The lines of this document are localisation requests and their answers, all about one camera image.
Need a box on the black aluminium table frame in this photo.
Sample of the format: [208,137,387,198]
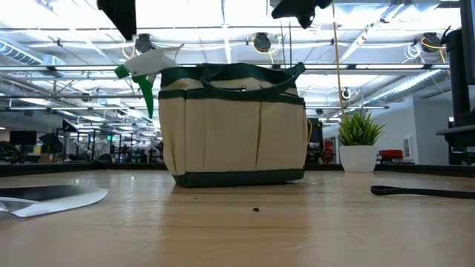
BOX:
[0,162,475,178]

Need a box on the yellow extension cable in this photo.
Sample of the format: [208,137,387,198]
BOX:
[331,0,346,118]

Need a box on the red cabinet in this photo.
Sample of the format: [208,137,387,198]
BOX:
[378,149,404,162]

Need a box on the green spray bottle white nozzle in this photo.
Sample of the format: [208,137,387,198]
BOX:
[114,43,186,119]

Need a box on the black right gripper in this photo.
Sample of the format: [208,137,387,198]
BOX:
[270,0,333,30]

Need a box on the cream and green canvas bag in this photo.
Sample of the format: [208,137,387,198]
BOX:
[158,62,309,188]

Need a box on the black cabinet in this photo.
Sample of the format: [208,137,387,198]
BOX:
[307,117,324,164]

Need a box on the green pruning shears black strap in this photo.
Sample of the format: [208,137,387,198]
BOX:
[370,185,475,200]

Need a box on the black desk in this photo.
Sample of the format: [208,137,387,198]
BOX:
[436,125,475,166]

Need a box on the artificial plant white pot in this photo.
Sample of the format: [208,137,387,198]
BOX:
[338,109,386,174]

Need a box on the computer monitor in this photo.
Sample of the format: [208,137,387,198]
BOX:
[445,0,475,127]

